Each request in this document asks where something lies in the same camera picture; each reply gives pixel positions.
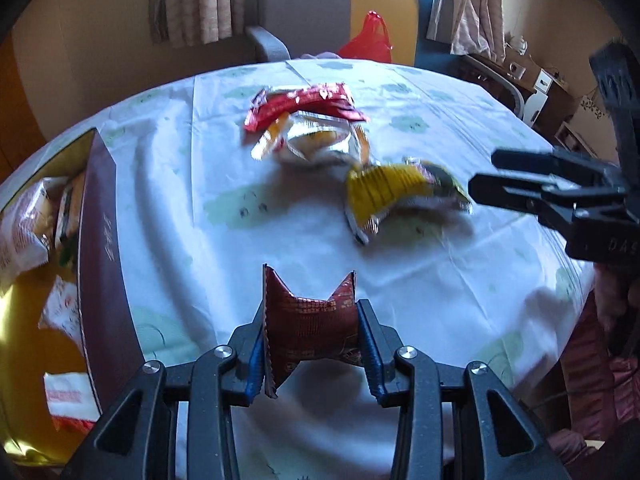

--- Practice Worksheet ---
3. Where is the bright red snack packet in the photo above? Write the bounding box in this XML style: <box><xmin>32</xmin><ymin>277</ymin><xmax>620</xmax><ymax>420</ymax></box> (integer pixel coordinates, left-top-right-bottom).
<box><xmin>244</xmin><ymin>82</ymin><xmax>370</xmax><ymax>133</ymax></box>

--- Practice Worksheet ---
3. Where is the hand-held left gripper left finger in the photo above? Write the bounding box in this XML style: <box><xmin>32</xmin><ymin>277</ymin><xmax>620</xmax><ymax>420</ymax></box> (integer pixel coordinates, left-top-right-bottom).
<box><xmin>60</xmin><ymin>300</ymin><xmax>267</xmax><ymax>480</ymax></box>

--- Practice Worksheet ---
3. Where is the white cloud-print tablecloth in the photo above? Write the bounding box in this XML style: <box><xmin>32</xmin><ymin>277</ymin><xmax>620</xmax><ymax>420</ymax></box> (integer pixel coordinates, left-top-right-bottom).
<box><xmin>0</xmin><ymin>57</ymin><xmax>596</xmax><ymax>480</ymax></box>

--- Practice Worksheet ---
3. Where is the small white cabinet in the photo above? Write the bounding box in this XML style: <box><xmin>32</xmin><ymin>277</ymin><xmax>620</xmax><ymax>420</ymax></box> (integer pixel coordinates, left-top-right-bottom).
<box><xmin>522</xmin><ymin>70</ymin><xmax>553</xmax><ymax>126</ymax></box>

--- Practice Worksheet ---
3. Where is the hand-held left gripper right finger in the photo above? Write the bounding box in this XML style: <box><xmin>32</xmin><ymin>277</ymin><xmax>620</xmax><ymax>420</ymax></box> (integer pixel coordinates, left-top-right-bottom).
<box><xmin>356</xmin><ymin>300</ymin><xmax>571</xmax><ymax>480</ymax></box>

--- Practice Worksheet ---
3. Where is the person's right hand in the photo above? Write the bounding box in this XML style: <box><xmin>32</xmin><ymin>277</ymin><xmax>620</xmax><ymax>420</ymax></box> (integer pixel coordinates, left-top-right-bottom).
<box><xmin>594</xmin><ymin>265</ymin><xmax>624</xmax><ymax>335</ymax></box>

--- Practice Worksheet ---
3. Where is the silver orange snack packet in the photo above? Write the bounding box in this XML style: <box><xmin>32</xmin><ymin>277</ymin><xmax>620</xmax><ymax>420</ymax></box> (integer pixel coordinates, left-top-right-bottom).
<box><xmin>251</xmin><ymin>112</ymin><xmax>373</xmax><ymax>168</ymax></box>

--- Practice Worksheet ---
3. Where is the brown wooden cabinet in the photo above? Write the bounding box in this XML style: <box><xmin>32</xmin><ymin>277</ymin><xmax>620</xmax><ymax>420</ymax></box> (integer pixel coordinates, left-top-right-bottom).
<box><xmin>460</xmin><ymin>52</ymin><xmax>576</xmax><ymax>133</ymax></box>

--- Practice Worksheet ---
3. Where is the dark red gold-print snack packet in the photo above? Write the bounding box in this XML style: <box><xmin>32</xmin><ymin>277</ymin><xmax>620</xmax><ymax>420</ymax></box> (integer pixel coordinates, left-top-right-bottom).
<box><xmin>262</xmin><ymin>263</ymin><xmax>363</xmax><ymax>400</ymax></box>

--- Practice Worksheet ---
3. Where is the pink quilted clothing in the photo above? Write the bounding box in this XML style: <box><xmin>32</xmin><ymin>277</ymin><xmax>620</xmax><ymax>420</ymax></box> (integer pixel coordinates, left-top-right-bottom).
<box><xmin>547</xmin><ymin>290</ymin><xmax>640</xmax><ymax>466</ymax></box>

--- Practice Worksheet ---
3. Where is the clear bread packet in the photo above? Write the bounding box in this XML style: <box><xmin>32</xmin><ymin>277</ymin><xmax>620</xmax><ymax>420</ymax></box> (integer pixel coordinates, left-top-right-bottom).
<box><xmin>0</xmin><ymin>177</ymin><xmax>68</xmax><ymax>286</ymax></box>

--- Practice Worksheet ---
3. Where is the maroon box with gold lining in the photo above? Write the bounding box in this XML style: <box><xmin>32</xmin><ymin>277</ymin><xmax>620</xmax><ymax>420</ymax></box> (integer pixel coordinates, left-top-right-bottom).
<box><xmin>0</xmin><ymin>127</ymin><xmax>147</xmax><ymax>466</ymax></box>

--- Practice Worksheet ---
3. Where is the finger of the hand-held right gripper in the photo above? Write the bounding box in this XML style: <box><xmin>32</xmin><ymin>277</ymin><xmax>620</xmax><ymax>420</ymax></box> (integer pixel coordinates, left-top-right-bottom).
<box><xmin>468</xmin><ymin>172</ymin><xmax>578</xmax><ymax>223</ymax></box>
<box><xmin>491</xmin><ymin>149</ymin><xmax>627</xmax><ymax>195</ymax></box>

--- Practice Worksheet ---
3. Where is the red and white snack packet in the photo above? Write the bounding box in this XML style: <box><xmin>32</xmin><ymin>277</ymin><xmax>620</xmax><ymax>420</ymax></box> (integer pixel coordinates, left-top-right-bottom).
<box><xmin>42</xmin><ymin>371</ymin><xmax>101</xmax><ymax>433</ymax></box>

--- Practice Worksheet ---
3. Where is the yellow snack packet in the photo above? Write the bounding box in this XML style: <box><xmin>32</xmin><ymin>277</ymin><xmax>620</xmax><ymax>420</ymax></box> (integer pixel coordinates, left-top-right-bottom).
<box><xmin>345</xmin><ymin>157</ymin><xmax>473</xmax><ymax>246</ymax></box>

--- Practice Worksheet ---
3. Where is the beige patterned curtain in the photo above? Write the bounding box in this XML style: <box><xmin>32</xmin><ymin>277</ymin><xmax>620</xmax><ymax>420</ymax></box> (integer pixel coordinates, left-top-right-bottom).
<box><xmin>427</xmin><ymin>0</ymin><xmax>506</xmax><ymax>61</ymax></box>
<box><xmin>150</xmin><ymin>0</ymin><xmax>246</xmax><ymax>50</ymax></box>

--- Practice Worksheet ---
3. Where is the red plastic bag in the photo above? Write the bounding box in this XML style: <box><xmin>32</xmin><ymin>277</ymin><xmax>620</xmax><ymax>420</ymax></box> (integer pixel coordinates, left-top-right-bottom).
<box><xmin>339</xmin><ymin>10</ymin><xmax>393</xmax><ymax>63</ymax></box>

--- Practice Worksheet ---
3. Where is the cracker packet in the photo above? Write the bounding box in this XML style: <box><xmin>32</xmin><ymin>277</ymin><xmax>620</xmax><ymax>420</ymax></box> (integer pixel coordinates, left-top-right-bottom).
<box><xmin>52</xmin><ymin>170</ymin><xmax>86</xmax><ymax>266</ymax></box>

